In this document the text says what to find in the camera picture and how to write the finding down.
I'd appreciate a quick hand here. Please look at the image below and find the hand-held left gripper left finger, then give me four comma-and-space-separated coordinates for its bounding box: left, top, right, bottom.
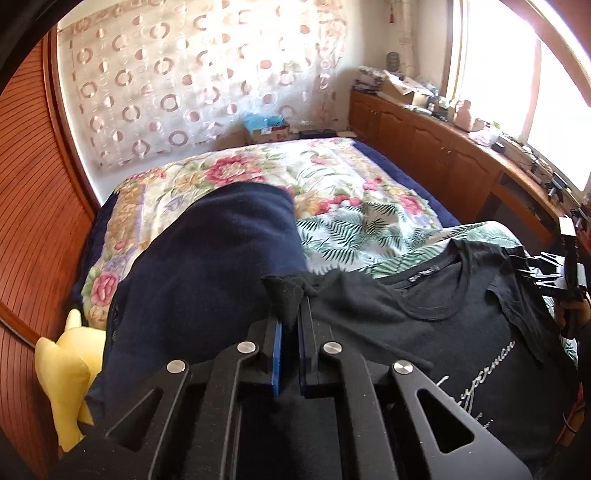
51, 318, 284, 480

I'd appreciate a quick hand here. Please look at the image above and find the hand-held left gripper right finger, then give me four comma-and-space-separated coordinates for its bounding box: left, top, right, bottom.
298, 295, 534, 480

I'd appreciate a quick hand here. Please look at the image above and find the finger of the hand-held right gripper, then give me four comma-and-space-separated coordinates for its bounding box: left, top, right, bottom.
507, 251, 563, 278
521, 272, 567, 297

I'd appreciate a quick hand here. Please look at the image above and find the black t-shirt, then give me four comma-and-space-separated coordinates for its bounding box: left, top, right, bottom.
261, 237, 583, 480

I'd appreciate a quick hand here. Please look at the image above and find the person's right hand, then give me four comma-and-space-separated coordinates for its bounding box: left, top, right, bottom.
553, 295, 591, 343

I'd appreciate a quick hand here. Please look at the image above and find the navy blue garment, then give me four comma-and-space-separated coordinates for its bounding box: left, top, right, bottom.
85, 182, 310, 426

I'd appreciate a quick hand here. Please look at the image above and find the navy blue bed sheet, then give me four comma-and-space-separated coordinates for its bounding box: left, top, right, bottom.
353, 138, 461, 229

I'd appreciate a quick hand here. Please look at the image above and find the leaf print bedsheet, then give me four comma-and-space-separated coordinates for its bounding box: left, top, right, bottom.
295, 203, 578, 365

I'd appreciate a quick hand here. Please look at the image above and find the wooden cabinet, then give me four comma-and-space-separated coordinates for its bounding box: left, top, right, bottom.
348, 88, 591, 260

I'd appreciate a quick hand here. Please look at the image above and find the pink bottle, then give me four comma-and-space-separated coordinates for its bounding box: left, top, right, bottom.
454, 99, 472, 131

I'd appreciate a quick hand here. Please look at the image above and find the floral quilt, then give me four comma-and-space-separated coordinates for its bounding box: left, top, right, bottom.
81, 137, 441, 330

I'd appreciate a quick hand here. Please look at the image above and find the window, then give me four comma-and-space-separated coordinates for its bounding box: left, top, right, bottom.
443, 0, 591, 195

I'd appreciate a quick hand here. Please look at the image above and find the yellow plush toy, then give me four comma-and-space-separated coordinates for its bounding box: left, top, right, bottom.
36, 308, 109, 453

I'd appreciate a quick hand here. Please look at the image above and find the open cardboard box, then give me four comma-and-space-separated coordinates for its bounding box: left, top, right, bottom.
381, 69, 435, 107

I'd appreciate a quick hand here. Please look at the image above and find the cardboard box with blue bags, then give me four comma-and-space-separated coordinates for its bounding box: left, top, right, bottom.
243, 112, 291, 145

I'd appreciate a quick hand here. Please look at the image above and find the circle patterned wall cloth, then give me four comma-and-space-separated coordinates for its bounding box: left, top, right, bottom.
58, 0, 352, 169

